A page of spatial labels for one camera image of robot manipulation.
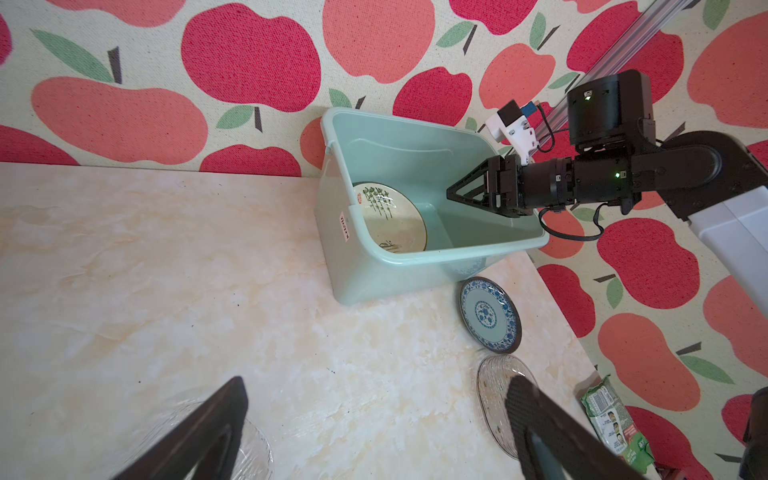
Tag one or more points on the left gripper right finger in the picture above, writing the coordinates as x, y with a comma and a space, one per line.
551, 444

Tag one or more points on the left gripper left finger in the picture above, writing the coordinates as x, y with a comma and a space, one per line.
204, 445

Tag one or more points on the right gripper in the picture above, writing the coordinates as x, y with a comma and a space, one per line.
611, 126

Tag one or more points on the blue patterned small plate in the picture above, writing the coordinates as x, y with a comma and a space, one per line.
489, 315

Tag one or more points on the cream floral plate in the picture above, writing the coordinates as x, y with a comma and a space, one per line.
392, 220

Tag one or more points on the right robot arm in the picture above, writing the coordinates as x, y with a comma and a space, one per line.
729, 214

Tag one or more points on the green plastic bin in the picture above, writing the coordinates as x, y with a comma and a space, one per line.
420, 160

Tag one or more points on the green snack bag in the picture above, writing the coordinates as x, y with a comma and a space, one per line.
615, 427

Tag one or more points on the grey glass plate right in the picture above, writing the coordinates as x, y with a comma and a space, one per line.
493, 377

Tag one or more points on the right aluminium frame post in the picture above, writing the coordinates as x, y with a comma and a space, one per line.
624, 37

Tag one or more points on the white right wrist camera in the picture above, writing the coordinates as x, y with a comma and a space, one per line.
510, 123

